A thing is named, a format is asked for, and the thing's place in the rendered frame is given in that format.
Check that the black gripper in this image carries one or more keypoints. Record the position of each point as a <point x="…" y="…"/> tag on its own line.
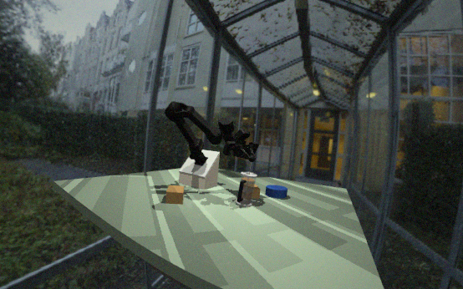
<point x="240" y="149"/>

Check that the french press coffee maker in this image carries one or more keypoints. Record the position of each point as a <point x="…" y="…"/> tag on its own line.
<point x="246" y="187"/>

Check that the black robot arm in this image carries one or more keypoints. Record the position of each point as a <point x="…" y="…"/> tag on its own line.
<point x="175" y="113"/>

